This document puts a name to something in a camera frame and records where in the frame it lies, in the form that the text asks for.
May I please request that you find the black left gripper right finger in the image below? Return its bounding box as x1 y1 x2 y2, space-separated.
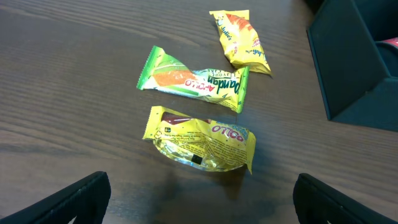
293 173 397 224

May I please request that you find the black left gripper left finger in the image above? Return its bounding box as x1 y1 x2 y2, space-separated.
1 171 111 224

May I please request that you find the red soda can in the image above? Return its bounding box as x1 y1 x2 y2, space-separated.
382 37 398 47

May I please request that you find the yellow peanut butter snack packet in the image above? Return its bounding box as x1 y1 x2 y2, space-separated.
209 9 272 75

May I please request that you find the yellow chocolate cake packet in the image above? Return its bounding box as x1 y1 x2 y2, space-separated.
143 106 256 172

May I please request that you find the black open gift box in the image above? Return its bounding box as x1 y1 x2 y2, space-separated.
307 0 397 131

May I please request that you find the green pandan cake packet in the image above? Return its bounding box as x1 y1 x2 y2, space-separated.
137 46 249 113

